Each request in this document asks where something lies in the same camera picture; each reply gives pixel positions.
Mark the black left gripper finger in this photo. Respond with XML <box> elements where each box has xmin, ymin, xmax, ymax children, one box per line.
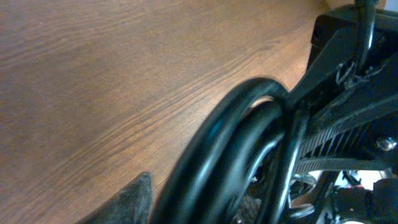
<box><xmin>77</xmin><ymin>172</ymin><xmax>152</xmax><ymax>224</ymax></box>

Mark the black usb cable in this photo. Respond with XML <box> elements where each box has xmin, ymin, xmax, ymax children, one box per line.
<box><xmin>149</xmin><ymin>77</ymin><xmax>312</xmax><ymax>224</ymax></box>

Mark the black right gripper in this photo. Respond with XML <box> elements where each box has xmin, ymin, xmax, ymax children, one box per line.
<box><xmin>289</xmin><ymin>4</ymin><xmax>397</xmax><ymax>124</ymax></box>

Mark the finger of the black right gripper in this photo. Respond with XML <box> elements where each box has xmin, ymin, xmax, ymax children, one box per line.
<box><xmin>295</xmin><ymin>93</ymin><xmax>397</xmax><ymax>171</ymax></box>

